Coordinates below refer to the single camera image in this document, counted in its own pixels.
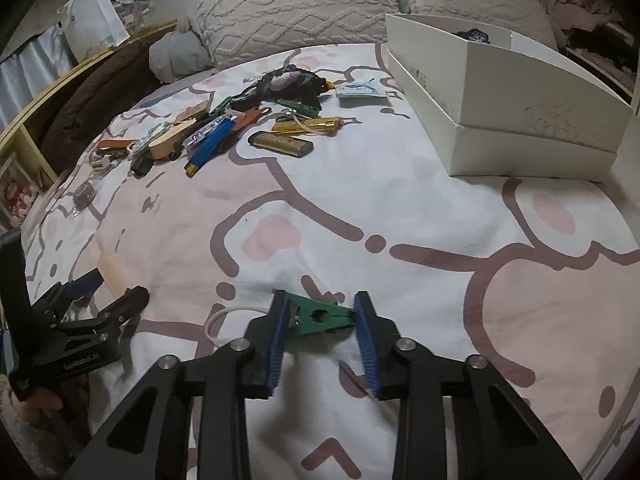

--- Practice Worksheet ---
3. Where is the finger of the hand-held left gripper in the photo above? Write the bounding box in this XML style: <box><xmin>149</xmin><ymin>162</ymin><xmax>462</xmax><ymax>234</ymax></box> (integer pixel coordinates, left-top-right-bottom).
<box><xmin>32</xmin><ymin>267</ymin><xmax>105</xmax><ymax>321</ymax></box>
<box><xmin>60</xmin><ymin>285</ymin><xmax>151</xmax><ymax>341</ymax></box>

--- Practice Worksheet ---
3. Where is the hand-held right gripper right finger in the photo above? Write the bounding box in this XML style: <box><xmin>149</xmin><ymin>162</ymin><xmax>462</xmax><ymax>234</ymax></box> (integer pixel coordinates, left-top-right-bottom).
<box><xmin>352</xmin><ymin>290</ymin><xmax>583</xmax><ymax>480</ymax></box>

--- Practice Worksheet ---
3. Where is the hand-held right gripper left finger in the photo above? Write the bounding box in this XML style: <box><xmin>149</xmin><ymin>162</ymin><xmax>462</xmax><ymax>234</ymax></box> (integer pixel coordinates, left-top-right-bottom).
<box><xmin>62</xmin><ymin>289</ymin><xmax>301</xmax><ymax>480</ymax></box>

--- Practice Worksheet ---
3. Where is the green plastic clip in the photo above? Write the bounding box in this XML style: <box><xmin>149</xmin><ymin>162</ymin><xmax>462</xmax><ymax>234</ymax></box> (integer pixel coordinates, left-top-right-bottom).
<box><xmin>276</xmin><ymin>97</ymin><xmax>321</xmax><ymax>115</ymax></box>
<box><xmin>206</xmin><ymin>296</ymin><xmax>358</xmax><ymax>348</ymax></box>

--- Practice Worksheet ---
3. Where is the gold ribbed lighter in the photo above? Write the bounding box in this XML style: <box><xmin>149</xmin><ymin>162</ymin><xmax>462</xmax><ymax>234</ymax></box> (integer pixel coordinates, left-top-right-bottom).
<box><xmin>247</xmin><ymin>131</ymin><xmax>315</xmax><ymax>158</ymax></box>

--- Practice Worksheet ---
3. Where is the person's left hand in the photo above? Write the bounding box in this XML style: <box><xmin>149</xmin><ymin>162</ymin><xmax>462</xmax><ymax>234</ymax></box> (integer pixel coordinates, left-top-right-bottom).
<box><xmin>10</xmin><ymin>377</ymin><xmax>88</xmax><ymax>418</ymax></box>

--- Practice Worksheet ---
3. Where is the black tape roll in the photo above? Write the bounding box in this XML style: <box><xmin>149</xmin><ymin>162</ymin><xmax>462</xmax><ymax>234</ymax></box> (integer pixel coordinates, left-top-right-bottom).
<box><xmin>70</xmin><ymin>180</ymin><xmax>108</xmax><ymax>218</ymax></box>

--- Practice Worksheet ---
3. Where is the red floral picture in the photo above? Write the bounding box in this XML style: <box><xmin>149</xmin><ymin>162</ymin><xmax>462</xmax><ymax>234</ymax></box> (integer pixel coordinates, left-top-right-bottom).
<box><xmin>0</xmin><ymin>155</ymin><xmax>38</xmax><ymax>231</ymax></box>

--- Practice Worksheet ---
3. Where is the wooden bedside shelf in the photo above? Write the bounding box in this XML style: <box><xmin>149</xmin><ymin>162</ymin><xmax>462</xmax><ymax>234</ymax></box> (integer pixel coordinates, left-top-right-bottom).
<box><xmin>0</xmin><ymin>20</ymin><xmax>180</xmax><ymax>233</ymax></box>

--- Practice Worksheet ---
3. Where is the clear glitter packet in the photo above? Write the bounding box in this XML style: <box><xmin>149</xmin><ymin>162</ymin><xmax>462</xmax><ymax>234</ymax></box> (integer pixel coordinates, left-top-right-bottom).
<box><xmin>132</xmin><ymin>121</ymin><xmax>173</xmax><ymax>153</ymax></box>

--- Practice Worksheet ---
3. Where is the long wooden block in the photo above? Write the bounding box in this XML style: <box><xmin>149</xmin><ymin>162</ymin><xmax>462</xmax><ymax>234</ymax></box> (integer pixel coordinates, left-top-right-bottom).
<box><xmin>148</xmin><ymin>120</ymin><xmax>197</xmax><ymax>161</ymax></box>

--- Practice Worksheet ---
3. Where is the blue lighter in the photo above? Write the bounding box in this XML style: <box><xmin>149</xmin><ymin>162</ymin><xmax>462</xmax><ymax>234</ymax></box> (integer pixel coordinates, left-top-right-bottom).
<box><xmin>185</xmin><ymin>115</ymin><xmax>236</xmax><ymax>178</ymax></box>

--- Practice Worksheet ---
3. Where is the silver foil packet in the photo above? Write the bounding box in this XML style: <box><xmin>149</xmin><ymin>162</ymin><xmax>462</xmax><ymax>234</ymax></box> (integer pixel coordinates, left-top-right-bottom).
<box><xmin>182</xmin><ymin>115</ymin><xmax>231</xmax><ymax>148</ymax></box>

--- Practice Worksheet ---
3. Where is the engraved wooden tag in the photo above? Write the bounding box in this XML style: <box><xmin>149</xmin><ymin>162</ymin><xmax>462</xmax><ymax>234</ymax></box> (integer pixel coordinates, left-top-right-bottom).
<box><xmin>172</xmin><ymin>100</ymin><xmax>211</xmax><ymax>123</ymax></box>

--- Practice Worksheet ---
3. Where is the white curtain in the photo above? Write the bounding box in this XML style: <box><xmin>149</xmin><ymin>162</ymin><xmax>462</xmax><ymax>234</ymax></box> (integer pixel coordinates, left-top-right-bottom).
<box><xmin>0</xmin><ymin>27</ymin><xmax>76</xmax><ymax>116</ymax></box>

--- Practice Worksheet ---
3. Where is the orange leather key fob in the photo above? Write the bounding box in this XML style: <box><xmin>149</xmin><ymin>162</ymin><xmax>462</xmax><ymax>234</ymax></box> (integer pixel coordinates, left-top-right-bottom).
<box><xmin>227</xmin><ymin>107</ymin><xmax>273</xmax><ymax>136</ymax></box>

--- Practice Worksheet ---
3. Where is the grey cloth bundle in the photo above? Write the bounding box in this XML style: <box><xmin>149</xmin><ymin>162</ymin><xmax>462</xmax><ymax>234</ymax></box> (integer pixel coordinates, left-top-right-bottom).
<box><xmin>149</xmin><ymin>27</ymin><xmax>216</xmax><ymax>83</ymax></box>

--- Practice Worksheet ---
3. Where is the white sachet packet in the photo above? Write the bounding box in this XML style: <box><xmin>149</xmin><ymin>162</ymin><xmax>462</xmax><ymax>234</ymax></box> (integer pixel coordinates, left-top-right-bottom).
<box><xmin>335</xmin><ymin>80</ymin><xmax>392</xmax><ymax>107</ymax></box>

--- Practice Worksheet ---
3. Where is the dark crocheted pouch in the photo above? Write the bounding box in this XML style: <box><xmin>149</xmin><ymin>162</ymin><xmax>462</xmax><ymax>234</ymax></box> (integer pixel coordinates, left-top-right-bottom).
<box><xmin>255</xmin><ymin>66</ymin><xmax>331</xmax><ymax>106</ymax></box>
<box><xmin>452</xmin><ymin>27</ymin><xmax>493</xmax><ymax>45</ymax></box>

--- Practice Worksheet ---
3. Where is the white paper bag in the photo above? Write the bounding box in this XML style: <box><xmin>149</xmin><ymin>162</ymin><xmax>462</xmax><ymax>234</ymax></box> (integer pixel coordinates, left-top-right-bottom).
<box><xmin>60</xmin><ymin>0</ymin><xmax>132</xmax><ymax>48</ymax></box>

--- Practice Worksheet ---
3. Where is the pile of shiny packets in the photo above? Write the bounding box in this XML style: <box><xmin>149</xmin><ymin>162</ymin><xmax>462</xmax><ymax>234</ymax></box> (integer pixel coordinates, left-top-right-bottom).
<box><xmin>112</xmin><ymin>0</ymin><xmax>153</xmax><ymax>26</ymax></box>

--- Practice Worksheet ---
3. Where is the pink clothes pile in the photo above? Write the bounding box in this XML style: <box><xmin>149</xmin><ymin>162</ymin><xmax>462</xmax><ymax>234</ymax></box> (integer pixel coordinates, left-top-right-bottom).
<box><xmin>537</xmin><ymin>0</ymin><xmax>626</xmax><ymax>31</ymax></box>

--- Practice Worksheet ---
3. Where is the brown leather strap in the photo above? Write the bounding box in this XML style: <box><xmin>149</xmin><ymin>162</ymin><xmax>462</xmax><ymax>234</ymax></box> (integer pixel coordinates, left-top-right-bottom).
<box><xmin>95</xmin><ymin>137</ymin><xmax>138</xmax><ymax>156</ymax></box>

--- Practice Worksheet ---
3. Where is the green strap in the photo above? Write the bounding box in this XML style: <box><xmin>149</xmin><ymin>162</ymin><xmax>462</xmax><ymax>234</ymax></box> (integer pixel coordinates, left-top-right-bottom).
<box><xmin>209</xmin><ymin>91</ymin><xmax>256</xmax><ymax>116</ymax></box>

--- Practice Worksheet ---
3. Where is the wall closet niche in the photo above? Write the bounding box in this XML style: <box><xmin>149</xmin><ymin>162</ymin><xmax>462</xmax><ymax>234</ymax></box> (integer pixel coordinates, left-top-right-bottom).
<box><xmin>530</xmin><ymin>0</ymin><xmax>640</xmax><ymax>101</ymax></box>

